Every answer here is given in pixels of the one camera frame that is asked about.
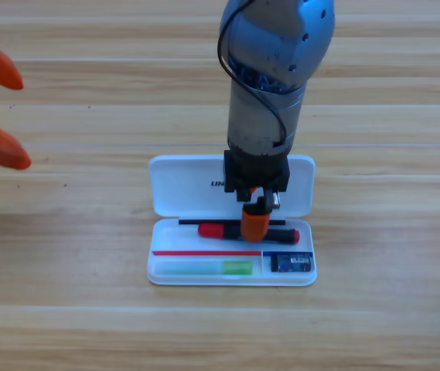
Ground red black marker pen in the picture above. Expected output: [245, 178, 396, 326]
[197, 222, 301, 245]

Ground black sleeved eraser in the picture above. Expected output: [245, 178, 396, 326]
[270, 253, 313, 273]

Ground green white highlighter pen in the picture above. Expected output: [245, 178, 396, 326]
[154, 260, 254, 277]

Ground white Unitree pencil case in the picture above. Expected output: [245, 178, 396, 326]
[146, 153, 318, 288]

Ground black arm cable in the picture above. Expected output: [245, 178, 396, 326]
[217, 0, 287, 150]

